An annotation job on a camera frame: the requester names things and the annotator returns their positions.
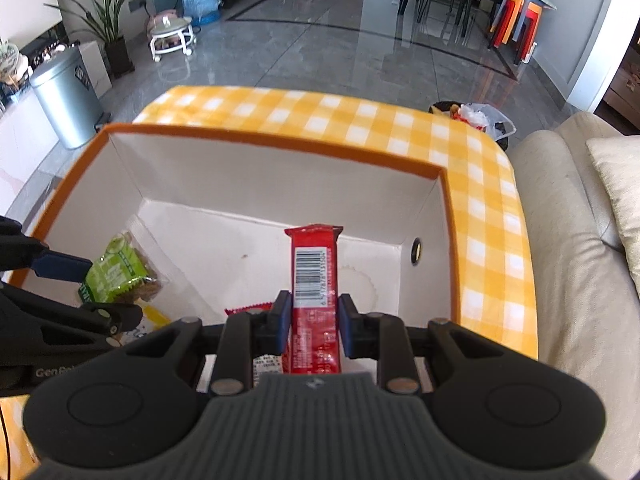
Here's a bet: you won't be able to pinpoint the potted green plant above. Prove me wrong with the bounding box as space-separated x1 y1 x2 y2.
46 0 134 78

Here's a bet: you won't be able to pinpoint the long red snack bar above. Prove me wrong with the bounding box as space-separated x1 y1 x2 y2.
285 224 343 375

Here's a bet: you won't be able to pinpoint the orange cardboard box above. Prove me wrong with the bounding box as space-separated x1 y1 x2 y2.
26 125 454 327

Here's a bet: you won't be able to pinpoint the white tv cabinet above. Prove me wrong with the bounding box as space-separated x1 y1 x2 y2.
0 89 58 214

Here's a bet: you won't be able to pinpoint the yellow checkered tablecloth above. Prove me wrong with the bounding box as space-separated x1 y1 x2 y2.
0 84 539 480

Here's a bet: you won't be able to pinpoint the green label nut packet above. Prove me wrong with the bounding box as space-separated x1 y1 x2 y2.
78 231 163 304

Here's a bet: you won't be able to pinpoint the large red snack bag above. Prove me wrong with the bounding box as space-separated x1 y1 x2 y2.
216 301 288 392

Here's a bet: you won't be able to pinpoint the orange red stacked stools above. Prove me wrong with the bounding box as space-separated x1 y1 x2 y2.
488 0 544 66

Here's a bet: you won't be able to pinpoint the small white rolling stool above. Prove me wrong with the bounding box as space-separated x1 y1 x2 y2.
148 11 196 63

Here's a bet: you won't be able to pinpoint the yellow Americ snack bag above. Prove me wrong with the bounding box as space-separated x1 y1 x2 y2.
116 300 171 344

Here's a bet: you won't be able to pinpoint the white cushion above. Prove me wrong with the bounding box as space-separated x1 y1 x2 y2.
587 136 640 289

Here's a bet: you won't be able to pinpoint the silver pedal trash bin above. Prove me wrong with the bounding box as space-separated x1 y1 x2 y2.
29 47 111 150

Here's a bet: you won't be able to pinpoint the black bin with bag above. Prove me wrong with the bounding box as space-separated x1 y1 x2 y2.
428 101 516 151

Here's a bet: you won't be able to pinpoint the beige sofa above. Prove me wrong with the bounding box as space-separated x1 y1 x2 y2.
508 112 639 479

